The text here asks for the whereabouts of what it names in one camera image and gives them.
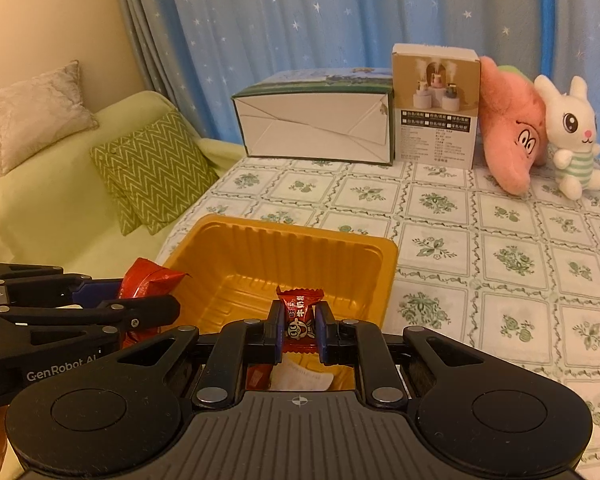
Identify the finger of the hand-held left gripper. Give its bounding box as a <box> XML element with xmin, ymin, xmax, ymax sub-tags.
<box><xmin>0</xmin><ymin>262</ymin><xmax>125</xmax><ymax>311</ymax></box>
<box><xmin>0</xmin><ymin>294</ymin><xmax>182</xmax><ymax>333</ymax></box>

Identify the white candy wrapper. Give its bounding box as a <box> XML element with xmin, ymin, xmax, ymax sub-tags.
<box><xmin>270</xmin><ymin>357</ymin><xmax>335</xmax><ymax>394</ymax></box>

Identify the beige velvet cushion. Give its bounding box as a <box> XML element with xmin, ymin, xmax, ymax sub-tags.
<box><xmin>0</xmin><ymin>60</ymin><xmax>100</xmax><ymax>176</ymax></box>

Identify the pink star plush toy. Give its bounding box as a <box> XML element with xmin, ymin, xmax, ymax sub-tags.
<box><xmin>477</xmin><ymin>56</ymin><xmax>549</xmax><ymax>196</ymax></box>

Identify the shiny red snack packet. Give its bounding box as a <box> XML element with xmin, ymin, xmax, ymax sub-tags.
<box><xmin>119</xmin><ymin>258</ymin><xmax>189</xmax><ymax>349</ymax></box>

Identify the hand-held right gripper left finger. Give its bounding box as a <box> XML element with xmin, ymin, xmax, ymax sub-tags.
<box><xmin>112</xmin><ymin>302</ymin><xmax>286</xmax><ymax>411</ymax></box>

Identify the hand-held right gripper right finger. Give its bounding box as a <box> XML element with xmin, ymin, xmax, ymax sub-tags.
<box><xmin>314</xmin><ymin>302</ymin><xmax>486</xmax><ymax>410</ymax></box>

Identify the green floral tablecloth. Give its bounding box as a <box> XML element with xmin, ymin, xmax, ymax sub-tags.
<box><xmin>160</xmin><ymin>154</ymin><xmax>600</xmax><ymax>480</ymax></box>

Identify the green zigzag cushion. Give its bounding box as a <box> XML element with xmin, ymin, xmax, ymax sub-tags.
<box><xmin>90</xmin><ymin>110</ymin><xmax>220</xmax><ymax>237</ymax></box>

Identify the light green sofa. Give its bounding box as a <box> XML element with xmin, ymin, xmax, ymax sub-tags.
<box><xmin>0</xmin><ymin>91</ymin><xmax>246</xmax><ymax>286</ymax></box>

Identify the blue star curtain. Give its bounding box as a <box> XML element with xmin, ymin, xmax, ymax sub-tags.
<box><xmin>109</xmin><ymin>0</ymin><xmax>600</xmax><ymax>173</ymax></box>

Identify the small red figure candy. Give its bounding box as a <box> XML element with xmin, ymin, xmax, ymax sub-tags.
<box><xmin>276</xmin><ymin>285</ymin><xmax>324</xmax><ymax>356</ymax></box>

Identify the orange plastic tray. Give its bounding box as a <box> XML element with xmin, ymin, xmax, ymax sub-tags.
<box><xmin>162</xmin><ymin>213</ymin><xmax>399</xmax><ymax>394</ymax></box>

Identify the brown product box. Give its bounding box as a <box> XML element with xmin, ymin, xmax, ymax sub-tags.
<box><xmin>391</xmin><ymin>43</ymin><xmax>481</xmax><ymax>170</ymax></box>

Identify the white cardboard box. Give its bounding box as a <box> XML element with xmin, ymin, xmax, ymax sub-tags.
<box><xmin>231</xmin><ymin>67</ymin><xmax>396</xmax><ymax>167</ymax></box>

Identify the white bunny plush toy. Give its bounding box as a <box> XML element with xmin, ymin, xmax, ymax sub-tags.
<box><xmin>533</xmin><ymin>75</ymin><xmax>600</xmax><ymax>202</ymax></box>

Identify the large matte red packet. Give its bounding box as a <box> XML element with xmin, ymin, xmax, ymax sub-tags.
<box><xmin>247</xmin><ymin>365</ymin><xmax>274</xmax><ymax>391</ymax></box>

